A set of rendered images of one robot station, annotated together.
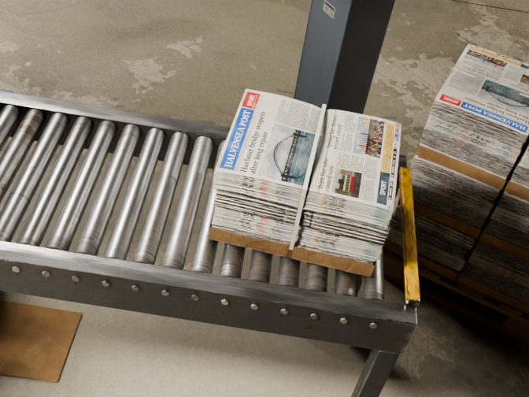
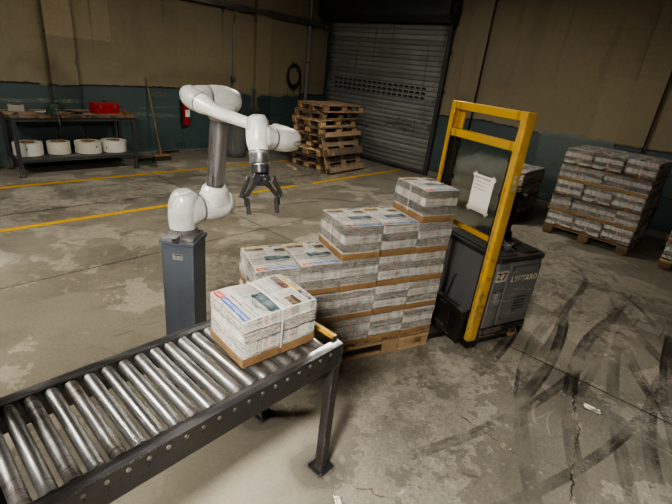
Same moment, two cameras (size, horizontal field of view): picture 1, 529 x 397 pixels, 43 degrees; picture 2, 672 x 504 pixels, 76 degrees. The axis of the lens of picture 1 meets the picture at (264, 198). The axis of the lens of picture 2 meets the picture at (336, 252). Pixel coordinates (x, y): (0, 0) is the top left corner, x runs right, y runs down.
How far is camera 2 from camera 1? 0.99 m
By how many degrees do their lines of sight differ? 45
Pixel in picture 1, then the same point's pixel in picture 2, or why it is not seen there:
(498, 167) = not seen: hidden behind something
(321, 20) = (173, 265)
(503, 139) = (290, 274)
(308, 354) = (264, 435)
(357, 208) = (304, 306)
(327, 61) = (185, 284)
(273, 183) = (270, 314)
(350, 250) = (303, 331)
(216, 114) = not seen: hidden behind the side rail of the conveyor
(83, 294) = (206, 437)
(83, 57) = not seen: outside the picture
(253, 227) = (262, 346)
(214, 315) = (270, 399)
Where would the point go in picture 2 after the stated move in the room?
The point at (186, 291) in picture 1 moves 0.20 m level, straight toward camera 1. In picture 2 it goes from (258, 392) to (298, 417)
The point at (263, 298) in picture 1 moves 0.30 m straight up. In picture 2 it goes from (289, 372) to (294, 310)
